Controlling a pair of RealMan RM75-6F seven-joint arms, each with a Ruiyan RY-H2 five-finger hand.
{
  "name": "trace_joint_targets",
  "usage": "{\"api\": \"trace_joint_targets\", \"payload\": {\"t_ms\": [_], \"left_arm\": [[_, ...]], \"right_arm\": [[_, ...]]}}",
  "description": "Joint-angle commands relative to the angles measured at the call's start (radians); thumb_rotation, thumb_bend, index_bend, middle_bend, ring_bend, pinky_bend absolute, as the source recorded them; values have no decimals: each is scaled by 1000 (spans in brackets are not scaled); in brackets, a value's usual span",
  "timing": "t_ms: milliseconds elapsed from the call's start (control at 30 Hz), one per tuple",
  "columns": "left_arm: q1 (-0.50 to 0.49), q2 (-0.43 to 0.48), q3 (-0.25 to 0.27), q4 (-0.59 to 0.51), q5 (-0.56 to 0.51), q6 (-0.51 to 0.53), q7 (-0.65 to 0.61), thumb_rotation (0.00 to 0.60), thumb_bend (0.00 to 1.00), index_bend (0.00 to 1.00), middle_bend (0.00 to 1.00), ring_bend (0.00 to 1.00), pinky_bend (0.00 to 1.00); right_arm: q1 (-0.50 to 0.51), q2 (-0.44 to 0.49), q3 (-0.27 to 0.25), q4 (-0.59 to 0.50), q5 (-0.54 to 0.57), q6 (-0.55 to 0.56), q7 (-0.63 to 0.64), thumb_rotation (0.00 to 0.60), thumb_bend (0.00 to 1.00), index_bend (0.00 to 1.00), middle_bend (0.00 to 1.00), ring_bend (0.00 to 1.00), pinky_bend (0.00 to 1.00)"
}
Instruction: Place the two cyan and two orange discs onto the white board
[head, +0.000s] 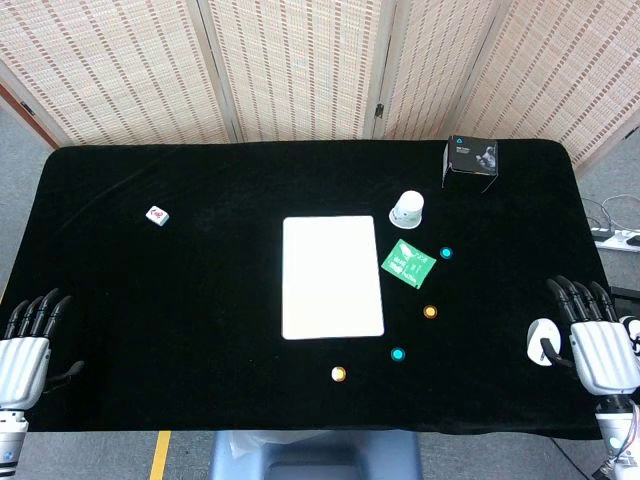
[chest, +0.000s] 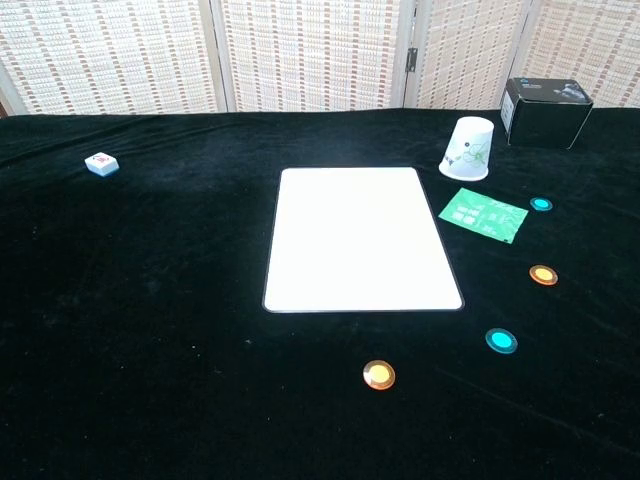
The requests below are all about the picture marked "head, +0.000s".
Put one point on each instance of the white rectangular board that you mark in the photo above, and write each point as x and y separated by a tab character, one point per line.
332	277

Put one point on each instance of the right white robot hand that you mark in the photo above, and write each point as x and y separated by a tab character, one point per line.
602	355

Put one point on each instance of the white power strip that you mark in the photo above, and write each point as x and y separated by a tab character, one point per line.
617	239

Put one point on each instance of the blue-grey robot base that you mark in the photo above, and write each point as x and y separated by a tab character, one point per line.
320	455

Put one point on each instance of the bamboo folding screen panel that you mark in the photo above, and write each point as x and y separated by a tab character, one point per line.
100	75
430	65
575	75
300	65

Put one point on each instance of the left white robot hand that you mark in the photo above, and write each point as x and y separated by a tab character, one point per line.
22	360

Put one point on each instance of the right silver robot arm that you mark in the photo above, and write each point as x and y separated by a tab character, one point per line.
617	435

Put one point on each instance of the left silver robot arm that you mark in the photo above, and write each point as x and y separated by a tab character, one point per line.
11	440

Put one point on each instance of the black velvet tablecloth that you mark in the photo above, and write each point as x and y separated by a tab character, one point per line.
200	300

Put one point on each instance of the white paper cup upside down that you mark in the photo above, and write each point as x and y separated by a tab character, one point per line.
407	209

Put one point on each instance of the orange chip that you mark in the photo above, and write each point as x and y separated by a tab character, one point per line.
338	374
429	311

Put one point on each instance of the white mahjong tile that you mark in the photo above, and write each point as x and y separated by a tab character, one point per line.
157	215

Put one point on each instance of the green foil packet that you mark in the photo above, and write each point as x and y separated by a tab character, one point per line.
407	263

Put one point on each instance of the black cardboard box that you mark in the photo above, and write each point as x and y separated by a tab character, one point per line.
470	160

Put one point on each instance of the black screen hinge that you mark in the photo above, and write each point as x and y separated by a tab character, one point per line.
379	111

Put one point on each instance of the yellow floor tape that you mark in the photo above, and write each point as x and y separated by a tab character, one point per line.
160	455

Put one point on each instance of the white oval object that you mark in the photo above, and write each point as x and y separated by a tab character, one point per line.
537	332

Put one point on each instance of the teal round chip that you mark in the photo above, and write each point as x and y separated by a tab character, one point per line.
397	354
446	252

